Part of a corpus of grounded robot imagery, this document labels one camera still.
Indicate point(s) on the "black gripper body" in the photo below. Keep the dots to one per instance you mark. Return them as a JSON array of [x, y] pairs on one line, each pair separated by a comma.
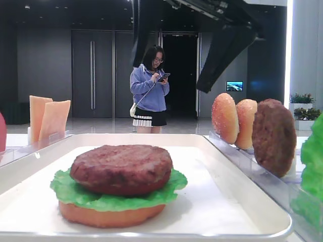
[[227, 13]]

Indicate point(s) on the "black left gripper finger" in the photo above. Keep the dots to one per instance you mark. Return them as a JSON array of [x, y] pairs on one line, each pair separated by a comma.
[[226, 44]]

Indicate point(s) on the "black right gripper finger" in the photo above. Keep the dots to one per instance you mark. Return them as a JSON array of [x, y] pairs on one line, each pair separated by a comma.
[[140, 30]]

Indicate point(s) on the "brown meat patty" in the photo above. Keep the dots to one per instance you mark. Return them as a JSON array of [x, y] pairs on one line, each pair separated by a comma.
[[123, 170], [274, 137]]

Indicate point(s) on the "white shoulder bag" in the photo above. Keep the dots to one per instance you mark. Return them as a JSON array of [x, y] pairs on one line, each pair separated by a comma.
[[133, 110]]

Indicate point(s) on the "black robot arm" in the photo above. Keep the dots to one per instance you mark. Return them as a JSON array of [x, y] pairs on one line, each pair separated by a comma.
[[155, 10]]

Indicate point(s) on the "orange cheese slice inner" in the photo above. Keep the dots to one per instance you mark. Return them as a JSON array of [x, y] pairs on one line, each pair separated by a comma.
[[54, 118]]

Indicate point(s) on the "orange cheese slice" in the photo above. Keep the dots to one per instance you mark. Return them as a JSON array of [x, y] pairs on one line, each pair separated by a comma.
[[37, 107], [54, 118]]

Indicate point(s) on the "orange cheese slice outer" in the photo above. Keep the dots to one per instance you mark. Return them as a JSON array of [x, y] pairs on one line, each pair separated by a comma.
[[37, 107]]

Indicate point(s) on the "green lettuce leaf standing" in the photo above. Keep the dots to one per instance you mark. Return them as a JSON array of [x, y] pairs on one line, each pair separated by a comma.
[[310, 171]]

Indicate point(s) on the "red tomato slice standing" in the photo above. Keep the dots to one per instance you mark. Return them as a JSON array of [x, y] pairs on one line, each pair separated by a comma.
[[3, 133]]

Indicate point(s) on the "green lettuce leaf on tray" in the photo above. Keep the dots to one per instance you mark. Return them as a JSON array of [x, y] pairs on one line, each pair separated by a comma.
[[70, 192]]

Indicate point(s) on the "bun slice standing outer right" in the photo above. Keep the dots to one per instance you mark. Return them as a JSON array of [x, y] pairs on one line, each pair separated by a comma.
[[246, 110]]

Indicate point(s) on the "bun slice standing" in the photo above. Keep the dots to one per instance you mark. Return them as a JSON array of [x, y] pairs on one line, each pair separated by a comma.
[[246, 110], [224, 118]]

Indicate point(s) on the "black smartphone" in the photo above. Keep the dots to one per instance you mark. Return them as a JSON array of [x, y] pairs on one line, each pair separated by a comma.
[[164, 76]]

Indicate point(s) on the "woman in blue hoodie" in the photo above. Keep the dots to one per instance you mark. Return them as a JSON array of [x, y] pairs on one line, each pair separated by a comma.
[[148, 93]]

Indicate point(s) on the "bun slice standing inner right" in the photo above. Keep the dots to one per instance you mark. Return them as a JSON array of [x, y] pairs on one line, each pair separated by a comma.
[[224, 118]]

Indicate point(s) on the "white planter with plants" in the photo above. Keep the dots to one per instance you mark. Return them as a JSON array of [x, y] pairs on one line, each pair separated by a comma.
[[304, 113]]

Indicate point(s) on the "white rectangular tray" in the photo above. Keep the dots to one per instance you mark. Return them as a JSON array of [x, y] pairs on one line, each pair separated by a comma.
[[220, 203]]

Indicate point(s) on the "bottom bun slice on tray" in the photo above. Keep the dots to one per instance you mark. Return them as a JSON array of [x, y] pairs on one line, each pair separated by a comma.
[[108, 219]]

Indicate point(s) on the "wall display screen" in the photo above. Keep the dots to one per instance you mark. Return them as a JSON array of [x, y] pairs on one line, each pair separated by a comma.
[[234, 86]]

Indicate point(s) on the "clear right long rail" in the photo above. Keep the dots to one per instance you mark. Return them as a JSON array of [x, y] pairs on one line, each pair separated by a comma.
[[281, 190]]

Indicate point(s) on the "clear long rail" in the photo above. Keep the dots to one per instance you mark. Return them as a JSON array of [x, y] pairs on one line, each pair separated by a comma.
[[19, 145], [281, 190]]

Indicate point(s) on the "clear left long rail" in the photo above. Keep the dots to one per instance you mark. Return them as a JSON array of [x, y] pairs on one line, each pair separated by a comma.
[[19, 145]]

